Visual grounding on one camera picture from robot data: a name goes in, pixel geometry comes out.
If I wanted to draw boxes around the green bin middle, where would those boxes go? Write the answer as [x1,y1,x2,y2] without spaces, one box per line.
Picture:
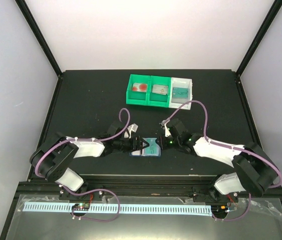
[146,75,171,108]

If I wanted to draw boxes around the black frame post right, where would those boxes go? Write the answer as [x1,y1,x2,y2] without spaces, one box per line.
[236,0,282,77]

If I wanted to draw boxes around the teal vip card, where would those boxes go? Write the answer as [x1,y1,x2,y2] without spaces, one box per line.
[142,141,160,157]
[172,87,188,99]

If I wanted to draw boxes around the black frame post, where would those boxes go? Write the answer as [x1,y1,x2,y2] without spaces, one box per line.
[15,0,62,76]
[236,0,282,77]

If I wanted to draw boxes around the white bin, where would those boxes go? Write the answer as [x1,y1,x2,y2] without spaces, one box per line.
[169,77,192,109]

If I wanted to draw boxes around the black frame post left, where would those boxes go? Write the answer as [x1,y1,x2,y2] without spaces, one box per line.
[15,0,62,76]

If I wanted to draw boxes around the green bin left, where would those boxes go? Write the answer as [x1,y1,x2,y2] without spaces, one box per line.
[126,74,150,106]

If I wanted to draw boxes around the red circle card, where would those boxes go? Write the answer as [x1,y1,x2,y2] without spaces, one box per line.
[131,82,148,93]

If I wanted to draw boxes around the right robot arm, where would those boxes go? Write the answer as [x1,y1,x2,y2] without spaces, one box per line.
[158,118,280,202]

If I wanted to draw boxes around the white patterned card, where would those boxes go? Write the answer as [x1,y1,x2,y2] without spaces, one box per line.
[152,84,168,95]

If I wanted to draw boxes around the light blue slotted strip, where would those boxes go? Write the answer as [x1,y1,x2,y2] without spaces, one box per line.
[23,202,212,217]

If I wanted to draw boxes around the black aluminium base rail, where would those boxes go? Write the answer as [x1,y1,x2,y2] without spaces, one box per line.
[28,174,239,198]

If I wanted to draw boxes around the left circuit board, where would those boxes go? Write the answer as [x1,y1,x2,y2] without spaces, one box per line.
[72,203,90,211]

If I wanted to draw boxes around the teal VIP card in bin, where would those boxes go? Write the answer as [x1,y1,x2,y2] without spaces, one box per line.
[172,87,188,99]

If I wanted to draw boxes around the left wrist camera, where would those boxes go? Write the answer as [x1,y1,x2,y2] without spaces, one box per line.
[124,123,138,139]

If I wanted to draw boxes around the blue leather card holder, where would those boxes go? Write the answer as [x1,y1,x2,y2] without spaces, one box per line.
[130,137,161,157]

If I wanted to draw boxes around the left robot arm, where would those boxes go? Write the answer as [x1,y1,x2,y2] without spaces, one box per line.
[30,121,156,200]

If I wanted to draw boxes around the green bin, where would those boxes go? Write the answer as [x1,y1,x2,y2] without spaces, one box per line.
[146,75,171,108]
[126,74,150,106]

